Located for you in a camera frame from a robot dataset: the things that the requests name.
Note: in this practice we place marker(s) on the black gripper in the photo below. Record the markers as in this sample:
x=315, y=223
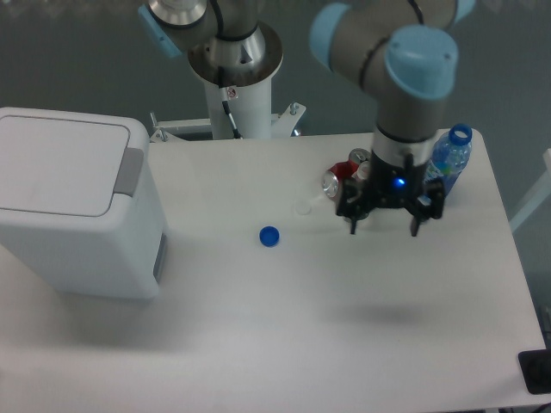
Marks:
x=394, y=187

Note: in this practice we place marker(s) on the white trash can lid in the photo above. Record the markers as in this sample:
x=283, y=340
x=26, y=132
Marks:
x=63, y=167

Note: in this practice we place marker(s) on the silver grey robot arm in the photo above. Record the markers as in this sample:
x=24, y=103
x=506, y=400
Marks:
x=398, y=52

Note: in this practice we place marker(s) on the crushed red soda can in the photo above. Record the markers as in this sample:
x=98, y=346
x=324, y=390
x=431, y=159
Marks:
x=332, y=177

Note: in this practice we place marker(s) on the blue bottle cap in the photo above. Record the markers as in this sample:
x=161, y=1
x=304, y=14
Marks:
x=269, y=236

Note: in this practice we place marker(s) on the white trash can body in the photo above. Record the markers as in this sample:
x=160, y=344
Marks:
x=117, y=254

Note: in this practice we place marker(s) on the clear green-label plastic bottle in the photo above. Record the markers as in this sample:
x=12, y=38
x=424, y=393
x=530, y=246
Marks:
x=360, y=176

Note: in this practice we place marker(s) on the blue drink bottle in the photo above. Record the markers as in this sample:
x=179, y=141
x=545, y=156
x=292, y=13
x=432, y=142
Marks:
x=450, y=156

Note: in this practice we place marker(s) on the black device at edge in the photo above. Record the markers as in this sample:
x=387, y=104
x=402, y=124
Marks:
x=535, y=366

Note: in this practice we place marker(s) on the white metal base frame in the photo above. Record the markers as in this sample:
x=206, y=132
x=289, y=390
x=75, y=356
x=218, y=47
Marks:
x=250, y=125

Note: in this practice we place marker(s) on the white frame at right edge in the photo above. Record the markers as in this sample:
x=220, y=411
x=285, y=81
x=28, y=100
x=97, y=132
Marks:
x=533, y=198

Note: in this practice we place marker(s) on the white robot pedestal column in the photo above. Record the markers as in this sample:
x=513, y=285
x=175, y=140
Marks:
x=238, y=73

